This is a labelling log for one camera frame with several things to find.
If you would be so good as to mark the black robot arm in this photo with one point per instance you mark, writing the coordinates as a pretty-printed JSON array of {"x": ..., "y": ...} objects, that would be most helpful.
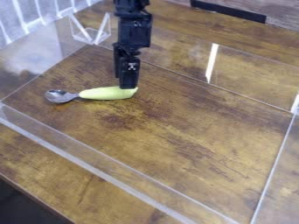
[{"x": 129, "y": 6}]

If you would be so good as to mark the clear acrylic corner bracket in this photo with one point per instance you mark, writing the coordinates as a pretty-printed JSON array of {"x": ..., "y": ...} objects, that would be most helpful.
[{"x": 88, "y": 35}]

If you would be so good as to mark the green handled metal spoon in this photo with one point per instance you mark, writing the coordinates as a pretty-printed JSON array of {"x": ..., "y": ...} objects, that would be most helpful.
[{"x": 100, "y": 93}]

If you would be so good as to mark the clear acrylic enclosure wall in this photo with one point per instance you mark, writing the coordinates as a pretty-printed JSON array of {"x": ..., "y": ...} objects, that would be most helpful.
[{"x": 199, "y": 150}]

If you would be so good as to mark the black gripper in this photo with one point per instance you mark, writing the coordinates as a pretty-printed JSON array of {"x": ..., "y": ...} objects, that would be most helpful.
[{"x": 133, "y": 37}]

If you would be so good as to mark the black bar in background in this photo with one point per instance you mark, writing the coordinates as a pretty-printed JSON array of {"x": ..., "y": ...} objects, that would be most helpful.
[{"x": 251, "y": 16}]

